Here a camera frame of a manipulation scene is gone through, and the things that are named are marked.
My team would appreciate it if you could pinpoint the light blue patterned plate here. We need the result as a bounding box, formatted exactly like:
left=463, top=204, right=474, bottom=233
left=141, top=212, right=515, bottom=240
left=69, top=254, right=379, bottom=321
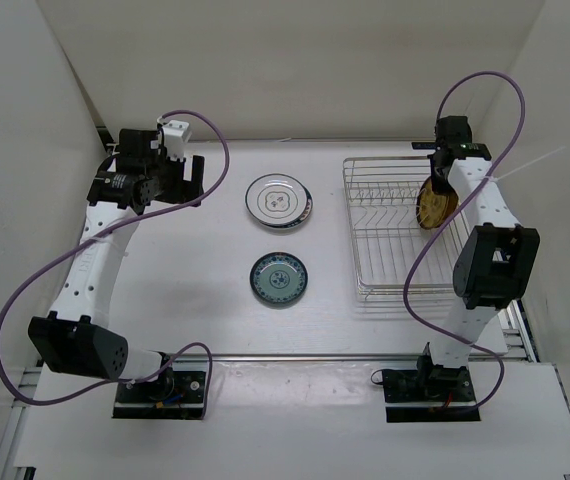
left=249, top=251, right=309, bottom=307

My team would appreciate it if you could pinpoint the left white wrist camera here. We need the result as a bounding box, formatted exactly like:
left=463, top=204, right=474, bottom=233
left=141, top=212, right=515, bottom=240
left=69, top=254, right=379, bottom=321
left=157, top=117, right=192, bottom=162

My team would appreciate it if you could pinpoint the yellow patterned plate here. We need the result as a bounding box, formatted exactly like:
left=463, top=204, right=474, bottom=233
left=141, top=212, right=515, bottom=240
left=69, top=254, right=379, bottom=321
left=416, top=177, right=452, bottom=230
left=443, top=192, right=459, bottom=220

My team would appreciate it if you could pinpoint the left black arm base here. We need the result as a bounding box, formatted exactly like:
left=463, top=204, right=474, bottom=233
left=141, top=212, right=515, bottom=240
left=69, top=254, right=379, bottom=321
left=112, top=361, right=209, bottom=421

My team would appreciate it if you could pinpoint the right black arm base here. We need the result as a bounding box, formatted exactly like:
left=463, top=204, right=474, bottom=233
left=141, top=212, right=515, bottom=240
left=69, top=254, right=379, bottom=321
left=370, top=369, right=481, bottom=424

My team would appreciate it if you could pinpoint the aluminium table rail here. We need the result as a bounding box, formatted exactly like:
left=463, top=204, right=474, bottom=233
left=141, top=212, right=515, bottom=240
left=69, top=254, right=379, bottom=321
left=164, top=352, right=426, bottom=362

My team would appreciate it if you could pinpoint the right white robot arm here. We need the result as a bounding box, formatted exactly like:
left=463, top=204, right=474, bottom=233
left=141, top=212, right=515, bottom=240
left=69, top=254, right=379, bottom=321
left=414, top=116, right=540, bottom=400

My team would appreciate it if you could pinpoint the dark blue rim plate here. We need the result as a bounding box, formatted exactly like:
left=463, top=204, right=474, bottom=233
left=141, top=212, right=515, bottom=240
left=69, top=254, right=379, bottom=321
left=257, top=179, right=313, bottom=225

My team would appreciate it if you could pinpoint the metal wire dish rack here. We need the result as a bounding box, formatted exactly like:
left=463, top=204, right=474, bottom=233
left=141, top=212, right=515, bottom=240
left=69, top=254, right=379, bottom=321
left=342, top=156, right=468, bottom=301

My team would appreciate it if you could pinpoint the white plate teal line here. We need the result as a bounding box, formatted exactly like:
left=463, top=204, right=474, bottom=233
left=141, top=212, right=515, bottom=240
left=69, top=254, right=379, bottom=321
left=245, top=173, right=313, bottom=229

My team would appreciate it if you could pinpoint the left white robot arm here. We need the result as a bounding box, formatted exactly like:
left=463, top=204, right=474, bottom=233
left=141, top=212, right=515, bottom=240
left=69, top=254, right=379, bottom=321
left=28, top=120, right=204, bottom=400

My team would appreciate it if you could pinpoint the dark blue label sticker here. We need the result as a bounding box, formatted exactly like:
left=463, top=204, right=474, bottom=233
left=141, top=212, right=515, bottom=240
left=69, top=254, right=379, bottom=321
left=411, top=141, right=436, bottom=150

